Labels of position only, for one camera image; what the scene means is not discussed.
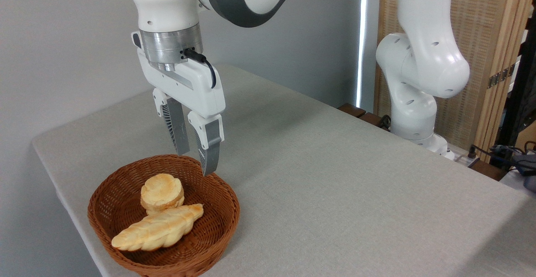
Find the blue grey device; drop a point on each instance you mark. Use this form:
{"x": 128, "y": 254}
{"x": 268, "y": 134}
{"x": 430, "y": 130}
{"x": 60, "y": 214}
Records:
{"x": 526, "y": 170}

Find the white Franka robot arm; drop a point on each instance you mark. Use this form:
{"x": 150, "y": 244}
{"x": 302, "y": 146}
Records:
{"x": 423, "y": 59}

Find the wooden woven folding screen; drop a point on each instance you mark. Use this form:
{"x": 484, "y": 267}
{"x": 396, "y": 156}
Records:
{"x": 485, "y": 25}

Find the metal screen hinge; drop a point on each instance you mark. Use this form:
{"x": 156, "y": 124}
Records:
{"x": 501, "y": 76}

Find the dark wooden slat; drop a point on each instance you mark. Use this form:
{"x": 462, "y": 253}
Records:
{"x": 372, "y": 120}
{"x": 488, "y": 170}
{"x": 351, "y": 110}

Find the grey tablecloth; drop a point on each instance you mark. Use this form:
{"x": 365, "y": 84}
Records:
{"x": 335, "y": 193}

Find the braided long bread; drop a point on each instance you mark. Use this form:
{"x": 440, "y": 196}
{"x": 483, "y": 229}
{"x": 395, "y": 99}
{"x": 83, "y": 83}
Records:
{"x": 159, "y": 229}

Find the round bread bun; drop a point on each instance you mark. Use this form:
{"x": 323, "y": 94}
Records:
{"x": 161, "y": 193}

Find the brown wicker basket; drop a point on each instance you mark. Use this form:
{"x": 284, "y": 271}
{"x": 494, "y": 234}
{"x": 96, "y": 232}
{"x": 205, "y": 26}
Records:
{"x": 201, "y": 243}

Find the black power plug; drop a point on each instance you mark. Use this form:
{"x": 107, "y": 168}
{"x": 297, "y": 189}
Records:
{"x": 472, "y": 151}

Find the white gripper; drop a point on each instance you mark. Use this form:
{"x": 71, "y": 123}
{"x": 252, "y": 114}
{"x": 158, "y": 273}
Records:
{"x": 197, "y": 88}

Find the black vertical pole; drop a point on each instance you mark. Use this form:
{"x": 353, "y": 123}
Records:
{"x": 519, "y": 84}

